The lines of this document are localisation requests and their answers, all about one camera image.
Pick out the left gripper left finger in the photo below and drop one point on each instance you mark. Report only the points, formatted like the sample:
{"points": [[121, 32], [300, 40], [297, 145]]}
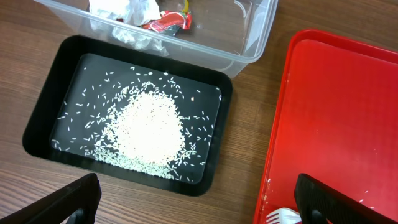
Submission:
{"points": [[76, 203]]}

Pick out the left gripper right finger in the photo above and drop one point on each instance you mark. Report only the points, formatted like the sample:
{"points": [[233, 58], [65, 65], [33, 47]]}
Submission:
{"points": [[319, 203]]}

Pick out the white plastic fork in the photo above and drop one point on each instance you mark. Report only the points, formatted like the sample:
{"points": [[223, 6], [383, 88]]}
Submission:
{"points": [[283, 216]]}

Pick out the pile of white rice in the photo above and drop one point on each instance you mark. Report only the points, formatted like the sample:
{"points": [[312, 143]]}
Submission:
{"points": [[138, 119]]}

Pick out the white napkin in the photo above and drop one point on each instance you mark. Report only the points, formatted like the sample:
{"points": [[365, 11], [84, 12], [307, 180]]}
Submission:
{"points": [[130, 12]]}

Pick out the red snack wrapper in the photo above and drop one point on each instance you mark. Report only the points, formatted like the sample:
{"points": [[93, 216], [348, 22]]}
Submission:
{"points": [[170, 23]]}

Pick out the yellow snack wrapper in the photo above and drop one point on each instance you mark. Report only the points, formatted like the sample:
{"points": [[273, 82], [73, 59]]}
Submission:
{"points": [[186, 7]]}

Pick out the clear plastic waste bin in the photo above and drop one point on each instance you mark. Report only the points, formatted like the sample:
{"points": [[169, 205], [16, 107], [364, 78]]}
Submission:
{"points": [[225, 36]]}

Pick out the red serving tray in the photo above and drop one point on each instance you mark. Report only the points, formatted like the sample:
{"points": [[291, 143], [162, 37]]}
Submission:
{"points": [[336, 120]]}

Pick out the black plastic tray bin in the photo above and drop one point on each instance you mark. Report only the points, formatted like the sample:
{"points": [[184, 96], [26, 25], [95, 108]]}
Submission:
{"points": [[76, 63]]}

